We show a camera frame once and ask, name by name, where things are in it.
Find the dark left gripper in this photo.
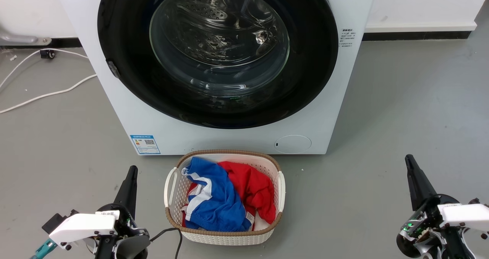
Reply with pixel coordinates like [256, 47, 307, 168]
[95, 165, 151, 259]

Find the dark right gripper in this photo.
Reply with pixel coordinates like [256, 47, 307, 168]
[396, 154, 475, 259]

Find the black round glass washer door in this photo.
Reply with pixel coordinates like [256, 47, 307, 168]
[97, 0, 339, 129]

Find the white front-load washing machine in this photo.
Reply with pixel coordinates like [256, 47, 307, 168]
[53, 0, 379, 155]

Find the blue energy label sticker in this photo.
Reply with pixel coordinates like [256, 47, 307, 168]
[130, 135, 161, 155]

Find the blue garment with white stripe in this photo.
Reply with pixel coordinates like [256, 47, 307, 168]
[181, 157, 253, 232]

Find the white woven laundry basket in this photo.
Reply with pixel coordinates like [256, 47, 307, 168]
[164, 149, 286, 246]

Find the red garment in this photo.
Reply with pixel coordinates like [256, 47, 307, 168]
[183, 161, 276, 231]

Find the round white filter cover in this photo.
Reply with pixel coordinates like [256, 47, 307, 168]
[274, 135, 312, 154]

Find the black baseboard strip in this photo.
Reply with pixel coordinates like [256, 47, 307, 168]
[362, 31, 471, 41]

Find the grey metal pipe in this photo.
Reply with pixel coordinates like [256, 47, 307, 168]
[0, 30, 52, 46]

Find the teal cable connector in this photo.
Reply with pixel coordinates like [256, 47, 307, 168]
[31, 239, 58, 259]

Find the white floor cable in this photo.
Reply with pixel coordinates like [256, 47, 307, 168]
[0, 74, 97, 114]
[0, 48, 89, 89]

